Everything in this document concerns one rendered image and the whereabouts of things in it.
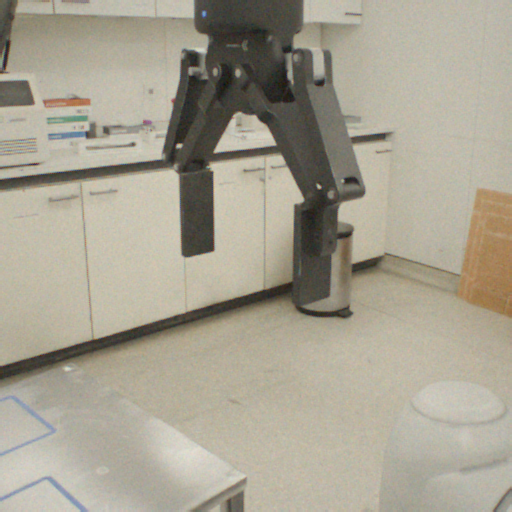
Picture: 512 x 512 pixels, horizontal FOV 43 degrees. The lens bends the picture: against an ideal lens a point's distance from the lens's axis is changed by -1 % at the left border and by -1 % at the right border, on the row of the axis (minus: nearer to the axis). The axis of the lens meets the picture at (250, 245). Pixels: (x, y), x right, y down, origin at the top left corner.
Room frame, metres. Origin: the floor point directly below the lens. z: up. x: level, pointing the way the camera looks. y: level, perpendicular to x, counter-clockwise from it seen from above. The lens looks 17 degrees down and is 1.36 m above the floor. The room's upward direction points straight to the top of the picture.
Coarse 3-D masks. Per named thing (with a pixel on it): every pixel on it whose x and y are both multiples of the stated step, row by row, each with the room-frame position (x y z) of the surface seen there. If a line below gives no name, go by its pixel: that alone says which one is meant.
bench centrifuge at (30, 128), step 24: (0, 0) 2.74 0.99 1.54; (0, 24) 2.84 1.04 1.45; (0, 48) 2.95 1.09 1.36; (0, 72) 2.87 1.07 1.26; (0, 96) 2.55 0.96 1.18; (24, 96) 2.61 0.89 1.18; (0, 120) 2.52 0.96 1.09; (24, 120) 2.57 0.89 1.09; (0, 144) 2.51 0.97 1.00; (24, 144) 2.57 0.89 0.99
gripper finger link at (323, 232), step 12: (324, 192) 0.40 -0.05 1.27; (324, 204) 0.40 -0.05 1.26; (336, 204) 0.40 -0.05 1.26; (312, 216) 0.41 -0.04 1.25; (324, 216) 0.40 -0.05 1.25; (336, 216) 0.41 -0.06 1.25; (312, 228) 0.41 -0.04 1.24; (324, 228) 0.40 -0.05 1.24; (336, 228) 0.41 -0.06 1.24; (312, 240) 0.41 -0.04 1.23; (324, 240) 0.40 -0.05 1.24; (336, 240) 0.41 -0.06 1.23; (312, 252) 0.41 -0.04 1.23; (324, 252) 0.40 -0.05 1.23
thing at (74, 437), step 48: (48, 384) 0.96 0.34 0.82; (96, 384) 0.96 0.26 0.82; (0, 432) 0.82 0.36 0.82; (48, 432) 0.82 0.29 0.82; (96, 432) 0.82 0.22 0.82; (144, 432) 0.82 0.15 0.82; (0, 480) 0.71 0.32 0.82; (48, 480) 0.71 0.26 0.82; (96, 480) 0.71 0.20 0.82; (144, 480) 0.71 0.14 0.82; (192, 480) 0.71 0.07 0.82; (240, 480) 0.72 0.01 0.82
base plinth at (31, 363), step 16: (272, 288) 3.45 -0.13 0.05; (288, 288) 3.53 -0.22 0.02; (224, 304) 3.24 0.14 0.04; (240, 304) 3.31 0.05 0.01; (160, 320) 2.99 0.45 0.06; (176, 320) 3.05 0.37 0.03; (192, 320) 3.11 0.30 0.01; (112, 336) 2.82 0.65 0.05; (128, 336) 2.88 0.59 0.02; (64, 352) 2.67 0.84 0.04; (80, 352) 2.72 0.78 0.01; (0, 368) 2.49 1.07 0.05; (16, 368) 2.53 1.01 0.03; (32, 368) 2.57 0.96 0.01
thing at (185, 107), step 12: (180, 60) 0.51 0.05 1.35; (192, 60) 0.51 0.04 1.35; (180, 72) 0.52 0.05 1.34; (180, 84) 0.52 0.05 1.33; (192, 84) 0.51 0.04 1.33; (204, 84) 0.52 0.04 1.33; (180, 96) 0.52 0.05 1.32; (192, 96) 0.52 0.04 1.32; (180, 108) 0.52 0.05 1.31; (192, 108) 0.52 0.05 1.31; (180, 120) 0.52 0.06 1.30; (192, 120) 0.53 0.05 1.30; (168, 132) 0.53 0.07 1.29; (180, 132) 0.53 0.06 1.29; (168, 144) 0.53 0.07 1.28; (180, 144) 0.55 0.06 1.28; (168, 156) 0.53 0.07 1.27
